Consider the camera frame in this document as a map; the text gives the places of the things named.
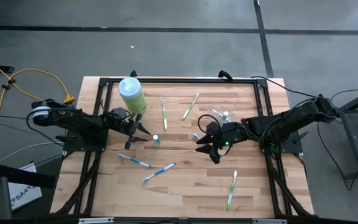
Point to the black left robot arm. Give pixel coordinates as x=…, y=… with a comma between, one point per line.
x=73, y=119

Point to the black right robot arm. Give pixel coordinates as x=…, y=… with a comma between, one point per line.
x=291, y=119

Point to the black aluminium table frame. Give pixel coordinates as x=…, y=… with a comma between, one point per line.
x=182, y=80

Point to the black table clamp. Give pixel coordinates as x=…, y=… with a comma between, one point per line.
x=133, y=74
x=225, y=75

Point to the silver metal bracket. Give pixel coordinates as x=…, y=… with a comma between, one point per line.
x=269, y=221
x=95, y=220

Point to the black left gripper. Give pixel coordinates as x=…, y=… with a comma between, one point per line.
x=120, y=121

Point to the small blue mouthwash bottle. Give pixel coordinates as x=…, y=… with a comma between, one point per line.
x=156, y=138
x=225, y=114

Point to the blue white toothbrush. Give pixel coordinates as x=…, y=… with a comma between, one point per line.
x=160, y=171
x=135, y=161
x=195, y=136

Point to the clear plastic organizer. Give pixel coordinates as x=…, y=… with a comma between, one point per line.
x=216, y=112

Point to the white labelled cardboard box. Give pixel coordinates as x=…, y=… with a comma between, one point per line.
x=23, y=193

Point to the green disinfecting wipes canister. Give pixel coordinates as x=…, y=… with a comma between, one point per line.
x=132, y=96

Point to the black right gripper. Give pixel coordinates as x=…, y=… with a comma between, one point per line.
x=228, y=133

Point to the black metal beam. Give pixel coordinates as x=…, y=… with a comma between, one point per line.
x=26, y=177

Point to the green white toothbrush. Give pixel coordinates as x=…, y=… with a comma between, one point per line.
x=232, y=190
x=190, y=106
x=164, y=115

